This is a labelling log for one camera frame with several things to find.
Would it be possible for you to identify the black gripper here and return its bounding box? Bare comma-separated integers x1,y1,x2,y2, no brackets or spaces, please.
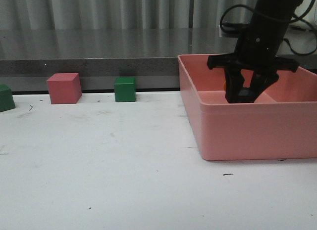
207,24,299,103

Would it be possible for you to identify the yellow push button switch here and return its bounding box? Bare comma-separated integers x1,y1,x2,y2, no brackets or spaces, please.
223,83,253,100

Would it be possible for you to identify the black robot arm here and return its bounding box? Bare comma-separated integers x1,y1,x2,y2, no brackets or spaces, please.
207,0,303,103

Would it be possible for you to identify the pink plastic bin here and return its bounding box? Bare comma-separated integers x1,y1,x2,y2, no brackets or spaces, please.
178,54,317,161

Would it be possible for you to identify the white appliance in background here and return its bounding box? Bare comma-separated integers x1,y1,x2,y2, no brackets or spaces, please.
290,0,317,30

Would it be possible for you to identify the green cube block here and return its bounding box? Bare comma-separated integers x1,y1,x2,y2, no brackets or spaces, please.
114,77,136,102

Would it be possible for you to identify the pink cube block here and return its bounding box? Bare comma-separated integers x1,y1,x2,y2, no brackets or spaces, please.
47,73,82,104

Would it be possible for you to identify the dark grey counter shelf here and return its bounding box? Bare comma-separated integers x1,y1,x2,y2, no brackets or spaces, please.
0,27,317,92

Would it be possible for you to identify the green block at left edge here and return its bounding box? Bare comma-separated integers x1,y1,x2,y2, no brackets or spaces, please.
0,84,15,112

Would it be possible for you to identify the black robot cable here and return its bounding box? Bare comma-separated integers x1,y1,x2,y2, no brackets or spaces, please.
219,0,317,55

